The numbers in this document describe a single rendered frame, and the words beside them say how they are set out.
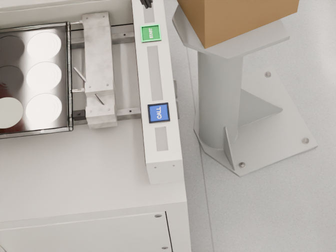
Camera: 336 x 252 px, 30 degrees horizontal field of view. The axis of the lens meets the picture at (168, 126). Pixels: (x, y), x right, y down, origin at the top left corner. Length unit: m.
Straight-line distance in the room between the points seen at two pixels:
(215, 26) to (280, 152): 0.94
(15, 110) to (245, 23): 0.72
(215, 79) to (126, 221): 0.65
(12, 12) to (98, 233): 0.70
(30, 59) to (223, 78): 0.67
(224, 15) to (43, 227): 0.79
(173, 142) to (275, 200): 1.05
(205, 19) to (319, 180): 1.07
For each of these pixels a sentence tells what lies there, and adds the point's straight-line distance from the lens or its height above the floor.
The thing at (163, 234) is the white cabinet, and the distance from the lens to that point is 1.93.
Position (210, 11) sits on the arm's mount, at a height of 0.99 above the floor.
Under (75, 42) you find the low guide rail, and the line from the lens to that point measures 1.95.
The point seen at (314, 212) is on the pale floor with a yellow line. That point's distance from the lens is 2.59.
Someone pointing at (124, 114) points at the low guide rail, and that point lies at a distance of 1.79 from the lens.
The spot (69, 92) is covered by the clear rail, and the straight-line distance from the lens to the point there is 1.79.
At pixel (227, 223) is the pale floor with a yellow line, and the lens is 2.54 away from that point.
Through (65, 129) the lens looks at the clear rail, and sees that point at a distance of 1.74.
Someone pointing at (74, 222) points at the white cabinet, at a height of 0.75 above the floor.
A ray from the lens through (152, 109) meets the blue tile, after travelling 1.66.
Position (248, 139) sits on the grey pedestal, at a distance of 2.68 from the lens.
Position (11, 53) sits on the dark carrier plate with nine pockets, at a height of 0.90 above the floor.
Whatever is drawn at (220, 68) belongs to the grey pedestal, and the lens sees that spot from 2.11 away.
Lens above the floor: 2.40
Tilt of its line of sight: 62 degrees down
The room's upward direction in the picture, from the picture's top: 7 degrees counter-clockwise
